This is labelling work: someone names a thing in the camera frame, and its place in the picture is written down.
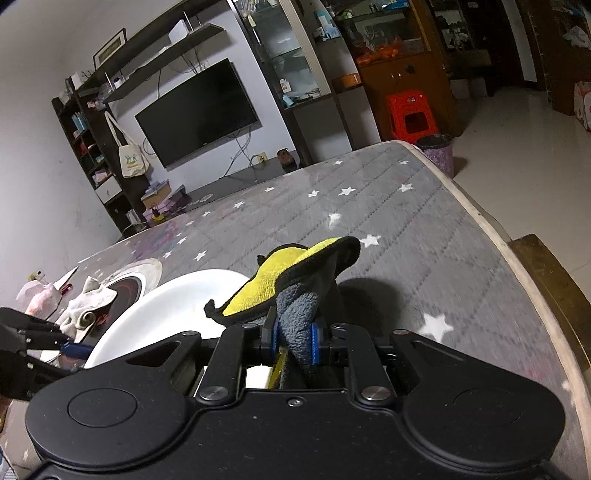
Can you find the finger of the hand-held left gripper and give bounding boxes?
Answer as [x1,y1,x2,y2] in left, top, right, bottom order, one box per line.
[27,359,71,380]
[21,316,91,360]

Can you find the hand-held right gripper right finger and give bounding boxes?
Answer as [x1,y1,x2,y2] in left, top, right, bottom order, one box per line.
[310,323,468,404]

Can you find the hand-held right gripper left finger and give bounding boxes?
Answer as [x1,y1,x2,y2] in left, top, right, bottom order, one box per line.
[126,318,280,403]

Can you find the yellow and grey cleaning cloth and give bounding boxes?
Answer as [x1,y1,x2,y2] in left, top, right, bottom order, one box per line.
[204,236,362,389]

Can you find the white plate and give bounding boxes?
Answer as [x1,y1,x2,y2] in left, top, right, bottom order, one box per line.
[83,269,279,389]

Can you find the pink plastic bag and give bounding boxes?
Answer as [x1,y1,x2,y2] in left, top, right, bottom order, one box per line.
[16,265,80,320]

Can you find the white crumpled rag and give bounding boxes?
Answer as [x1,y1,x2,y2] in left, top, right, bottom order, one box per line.
[59,275,117,343]

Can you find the grey star-patterned table cover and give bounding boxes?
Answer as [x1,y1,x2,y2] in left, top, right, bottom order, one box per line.
[0,138,583,480]

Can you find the dark low television stand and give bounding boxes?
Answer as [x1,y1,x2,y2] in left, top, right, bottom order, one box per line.
[121,161,302,234]

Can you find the pile of pastel boxes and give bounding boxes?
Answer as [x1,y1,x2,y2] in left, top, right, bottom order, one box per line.
[140,182,188,223]

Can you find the white printed tote bag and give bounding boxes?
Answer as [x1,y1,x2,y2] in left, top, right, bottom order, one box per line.
[104,111,151,179]

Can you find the dark open bookshelf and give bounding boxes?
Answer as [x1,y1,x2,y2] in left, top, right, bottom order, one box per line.
[52,82,154,232]

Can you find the purple waste bin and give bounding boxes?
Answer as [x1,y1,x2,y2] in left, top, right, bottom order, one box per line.
[416,133,456,179]

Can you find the black flat-screen television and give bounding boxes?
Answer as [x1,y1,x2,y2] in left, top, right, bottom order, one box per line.
[135,58,258,169]

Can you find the red plastic stool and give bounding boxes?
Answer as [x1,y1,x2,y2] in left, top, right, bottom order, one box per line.
[385,90,440,144]

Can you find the glass display cabinet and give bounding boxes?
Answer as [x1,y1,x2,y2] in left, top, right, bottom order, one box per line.
[228,0,366,168]

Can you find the brown wooden cabinet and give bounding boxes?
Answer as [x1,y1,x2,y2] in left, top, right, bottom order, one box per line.
[332,0,463,140]

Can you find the white box on shelf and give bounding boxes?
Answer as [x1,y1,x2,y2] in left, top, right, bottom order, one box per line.
[168,18,190,45]

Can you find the pink patterned bag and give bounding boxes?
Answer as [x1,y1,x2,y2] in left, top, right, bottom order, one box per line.
[573,80,591,131]

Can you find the framed wall picture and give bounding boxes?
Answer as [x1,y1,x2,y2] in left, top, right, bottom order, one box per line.
[93,28,127,70]

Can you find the dark wall shelf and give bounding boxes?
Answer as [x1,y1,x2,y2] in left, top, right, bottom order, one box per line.
[69,0,232,103]

